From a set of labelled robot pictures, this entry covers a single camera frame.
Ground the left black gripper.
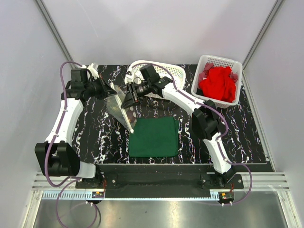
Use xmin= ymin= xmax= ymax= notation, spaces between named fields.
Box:
xmin=85 ymin=74 xmax=117 ymax=100

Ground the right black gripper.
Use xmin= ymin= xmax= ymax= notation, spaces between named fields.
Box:
xmin=121 ymin=81 xmax=151 ymax=110

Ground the clear zip top bag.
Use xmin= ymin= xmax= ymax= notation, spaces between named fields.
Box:
xmin=106 ymin=83 xmax=137 ymax=133

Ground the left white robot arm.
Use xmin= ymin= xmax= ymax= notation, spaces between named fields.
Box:
xmin=34 ymin=62 xmax=117 ymax=188

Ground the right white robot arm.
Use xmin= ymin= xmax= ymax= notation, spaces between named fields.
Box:
xmin=121 ymin=63 xmax=236 ymax=188

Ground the white oval perforated basket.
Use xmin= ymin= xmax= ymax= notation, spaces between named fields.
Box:
xmin=124 ymin=60 xmax=186 ymax=90

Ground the folded green cloth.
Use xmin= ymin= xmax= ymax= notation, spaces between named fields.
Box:
xmin=129 ymin=117 xmax=179 ymax=158

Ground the pink cloth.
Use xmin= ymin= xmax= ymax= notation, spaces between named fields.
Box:
xmin=198 ymin=63 xmax=238 ymax=83

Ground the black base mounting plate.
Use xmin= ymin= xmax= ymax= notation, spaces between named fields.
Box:
xmin=76 ymin=164 xmax=244 ymax=200

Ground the white rectangular perforated basket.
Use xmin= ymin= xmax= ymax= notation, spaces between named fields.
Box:
xmin=191 ymin=55 xmax=243 ymax=108

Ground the red cloth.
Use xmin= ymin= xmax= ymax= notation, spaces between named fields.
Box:
xmin=198 ymin=67 xmax=236 ymax=103

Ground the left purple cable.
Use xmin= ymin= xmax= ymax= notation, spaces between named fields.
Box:
xmin=45 ymin=61 xmax=103 ymax=228

